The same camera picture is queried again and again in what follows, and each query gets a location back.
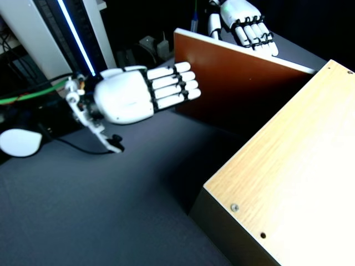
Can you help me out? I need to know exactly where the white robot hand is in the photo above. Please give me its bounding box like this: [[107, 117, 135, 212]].
[[93, 61, 202, 125], [207, 0, 279, 57]]

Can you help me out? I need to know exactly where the grey power adapter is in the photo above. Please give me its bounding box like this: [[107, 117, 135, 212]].
[[138, 35, 156, 53]]

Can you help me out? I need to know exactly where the white column with light strip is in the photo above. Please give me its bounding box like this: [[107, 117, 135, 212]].
[[0, 0, 117, 81]]

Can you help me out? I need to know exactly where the white power adapter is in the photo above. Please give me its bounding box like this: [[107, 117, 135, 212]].
[[156, 32, 170, 60]]

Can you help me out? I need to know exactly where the light wooden cabinet body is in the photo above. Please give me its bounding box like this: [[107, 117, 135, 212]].
[[189, 59, 355, 266]]

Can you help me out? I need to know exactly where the brown white-edged cabinet door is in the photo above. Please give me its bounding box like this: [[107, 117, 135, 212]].
[[173, 27, 318, 135]]

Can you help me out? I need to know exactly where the grey table cloth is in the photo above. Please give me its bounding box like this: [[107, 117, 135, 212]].
[[0, 30, 328, 266]]

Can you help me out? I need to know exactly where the blue connector on cable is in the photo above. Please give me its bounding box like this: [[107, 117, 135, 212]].
[[190, 0, 200, 33]]

